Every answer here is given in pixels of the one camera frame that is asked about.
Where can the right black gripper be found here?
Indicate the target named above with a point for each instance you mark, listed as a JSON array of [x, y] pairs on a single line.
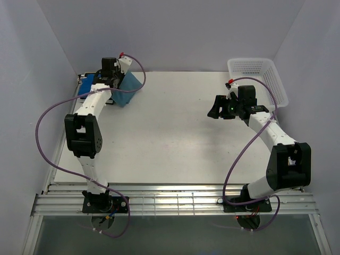
[[221, 101]]

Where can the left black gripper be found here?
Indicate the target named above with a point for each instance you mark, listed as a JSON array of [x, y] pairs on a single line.
[[121, 74]]

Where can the teal tank top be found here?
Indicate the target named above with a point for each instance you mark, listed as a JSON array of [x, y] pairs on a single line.
[[130, 85]]

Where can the black white striped tank top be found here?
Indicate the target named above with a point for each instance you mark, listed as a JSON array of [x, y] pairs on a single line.
[[110, 101]]

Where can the blue tank top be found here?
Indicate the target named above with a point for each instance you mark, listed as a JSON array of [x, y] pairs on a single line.
[[85, 82]]

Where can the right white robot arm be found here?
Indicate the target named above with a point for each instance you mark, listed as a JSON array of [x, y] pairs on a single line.
[[289, 164]]

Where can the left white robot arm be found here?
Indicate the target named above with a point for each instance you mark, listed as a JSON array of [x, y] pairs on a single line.
[[83, 136]]

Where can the white plastic basket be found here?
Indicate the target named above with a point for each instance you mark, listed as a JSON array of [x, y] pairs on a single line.
[[262, 74]]

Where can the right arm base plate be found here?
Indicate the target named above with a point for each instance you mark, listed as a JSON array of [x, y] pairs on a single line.
[[262, 206]]

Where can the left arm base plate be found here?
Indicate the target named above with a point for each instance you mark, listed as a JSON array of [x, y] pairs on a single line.
[[117, 203]]

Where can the aluminium rail frame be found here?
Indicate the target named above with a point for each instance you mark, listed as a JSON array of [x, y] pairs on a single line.
[[164, 200]]

